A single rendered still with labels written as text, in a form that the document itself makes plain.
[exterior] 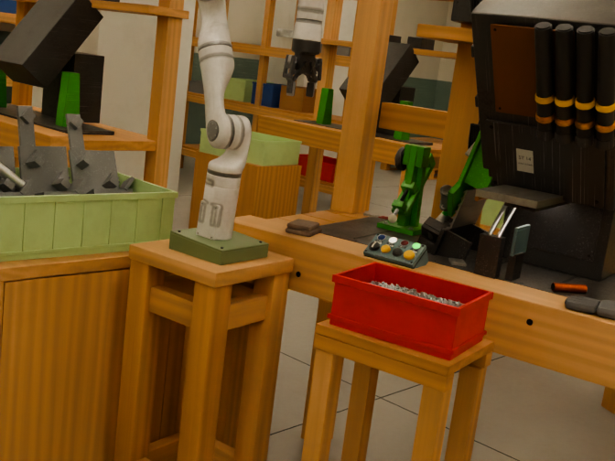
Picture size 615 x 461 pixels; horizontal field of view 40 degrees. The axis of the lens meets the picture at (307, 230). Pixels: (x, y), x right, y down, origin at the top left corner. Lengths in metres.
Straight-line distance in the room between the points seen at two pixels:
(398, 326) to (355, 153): 1.16
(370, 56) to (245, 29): 8.39
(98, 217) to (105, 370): 0.45
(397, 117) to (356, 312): 1.17
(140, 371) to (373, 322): 0.75
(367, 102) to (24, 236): 1.25
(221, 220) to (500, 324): 0.77
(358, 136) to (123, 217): 0.91
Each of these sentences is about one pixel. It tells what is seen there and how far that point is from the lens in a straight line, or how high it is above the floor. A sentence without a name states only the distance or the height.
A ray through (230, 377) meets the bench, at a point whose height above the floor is 0.43.
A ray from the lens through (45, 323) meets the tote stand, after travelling 2.38.
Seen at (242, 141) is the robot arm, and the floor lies 1.16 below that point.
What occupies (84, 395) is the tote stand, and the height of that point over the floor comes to 0.39.
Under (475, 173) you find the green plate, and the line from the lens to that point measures 2.38.
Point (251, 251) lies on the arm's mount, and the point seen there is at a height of 0.87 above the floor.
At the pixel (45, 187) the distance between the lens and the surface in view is 2.63.
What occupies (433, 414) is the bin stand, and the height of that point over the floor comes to 0.68.
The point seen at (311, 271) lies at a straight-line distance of 2.37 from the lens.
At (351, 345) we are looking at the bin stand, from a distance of 1.96.
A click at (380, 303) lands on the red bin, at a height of 0.88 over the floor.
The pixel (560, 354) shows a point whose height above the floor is 0.80.
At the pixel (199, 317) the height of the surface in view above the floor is 0.72.
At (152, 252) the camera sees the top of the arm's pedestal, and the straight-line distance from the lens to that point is 2.28.
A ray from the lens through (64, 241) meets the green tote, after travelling 2.40.
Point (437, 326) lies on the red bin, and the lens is 1.88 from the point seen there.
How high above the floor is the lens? 1.41
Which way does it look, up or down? 12 degrees down
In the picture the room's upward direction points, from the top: 7 degrees clockwise
